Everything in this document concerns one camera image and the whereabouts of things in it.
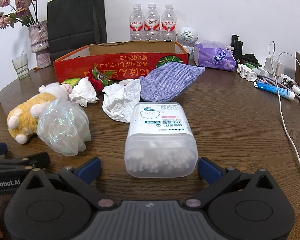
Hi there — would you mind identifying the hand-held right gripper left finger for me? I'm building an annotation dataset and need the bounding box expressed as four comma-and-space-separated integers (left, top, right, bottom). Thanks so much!
17, 157, 115, 211

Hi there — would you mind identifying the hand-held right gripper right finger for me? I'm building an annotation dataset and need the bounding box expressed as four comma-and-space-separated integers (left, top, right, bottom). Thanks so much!
185, 157, 282, 210

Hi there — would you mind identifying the iridescent plastic bag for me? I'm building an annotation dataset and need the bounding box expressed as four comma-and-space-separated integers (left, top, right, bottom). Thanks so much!
36, 97, 92, 157

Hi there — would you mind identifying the yellow white plush toy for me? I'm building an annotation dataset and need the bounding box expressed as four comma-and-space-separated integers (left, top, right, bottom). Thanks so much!
6, 82, 72, 145

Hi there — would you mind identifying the translucent cotton swab box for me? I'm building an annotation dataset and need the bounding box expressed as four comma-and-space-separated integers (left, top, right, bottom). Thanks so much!
124, 102, 199, 178

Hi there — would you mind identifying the large white paper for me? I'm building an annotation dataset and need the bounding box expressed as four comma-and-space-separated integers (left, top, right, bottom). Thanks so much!
102, 79, 142, 123

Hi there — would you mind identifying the small white paper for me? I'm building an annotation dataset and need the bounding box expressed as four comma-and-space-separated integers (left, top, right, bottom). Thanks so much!
68, 77, 100, 108

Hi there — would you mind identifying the green tissue pack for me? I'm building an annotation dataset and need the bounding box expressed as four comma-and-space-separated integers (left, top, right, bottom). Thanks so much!
61, 78, 82, 86

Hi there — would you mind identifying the red green wrapper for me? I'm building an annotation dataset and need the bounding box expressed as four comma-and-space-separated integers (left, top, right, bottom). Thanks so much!
84, 63, 115, 93

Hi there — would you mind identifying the white round disc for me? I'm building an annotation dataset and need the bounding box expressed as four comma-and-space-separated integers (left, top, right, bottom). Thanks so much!
119, 79, 140, 87

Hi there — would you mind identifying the purple woven pouch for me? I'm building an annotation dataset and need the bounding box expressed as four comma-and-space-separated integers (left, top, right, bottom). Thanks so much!
139, 62, 206, 102

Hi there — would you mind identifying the red cardboard box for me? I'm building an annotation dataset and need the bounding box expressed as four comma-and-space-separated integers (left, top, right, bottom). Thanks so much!
52, 41, 190, 84

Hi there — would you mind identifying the clear drinking glass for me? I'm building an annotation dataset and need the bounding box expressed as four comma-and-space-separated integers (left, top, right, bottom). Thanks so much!
12, 54, 30, 80

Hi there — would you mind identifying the blue tube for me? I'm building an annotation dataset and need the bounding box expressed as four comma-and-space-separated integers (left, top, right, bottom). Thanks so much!
252, 82, 296, 100

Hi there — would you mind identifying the purple tissue pack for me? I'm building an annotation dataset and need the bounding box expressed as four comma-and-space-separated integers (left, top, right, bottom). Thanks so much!
193, 40, 237, 72

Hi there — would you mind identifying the pink speckled vase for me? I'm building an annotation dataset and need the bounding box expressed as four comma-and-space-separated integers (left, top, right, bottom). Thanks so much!
28, 21, 52, 69

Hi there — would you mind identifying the black pouch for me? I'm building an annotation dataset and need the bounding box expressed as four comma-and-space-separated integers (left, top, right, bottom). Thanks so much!
241, 54, 260, 65

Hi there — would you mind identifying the white charger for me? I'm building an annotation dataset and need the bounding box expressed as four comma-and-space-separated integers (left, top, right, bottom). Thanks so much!
264, 56, 285, 77

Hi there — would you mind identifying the white robot speaker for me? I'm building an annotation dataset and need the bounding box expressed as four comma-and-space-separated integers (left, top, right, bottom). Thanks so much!
176, 26, 197, 55

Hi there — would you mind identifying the black paper bag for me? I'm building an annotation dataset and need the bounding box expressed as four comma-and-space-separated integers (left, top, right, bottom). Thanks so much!
47, 0, 108, 61

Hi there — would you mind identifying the clear water bottle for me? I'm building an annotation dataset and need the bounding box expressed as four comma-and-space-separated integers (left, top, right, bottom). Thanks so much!
144, 3, 162, 42
161, 4, 178, 42
129, 4, 145, 42

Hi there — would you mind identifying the white cable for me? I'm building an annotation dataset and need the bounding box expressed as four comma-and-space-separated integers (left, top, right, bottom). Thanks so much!
268, 41, 300, 198

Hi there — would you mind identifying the metal keychain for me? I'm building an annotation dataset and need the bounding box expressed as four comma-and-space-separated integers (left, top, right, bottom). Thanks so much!
281, 77, 294, 89

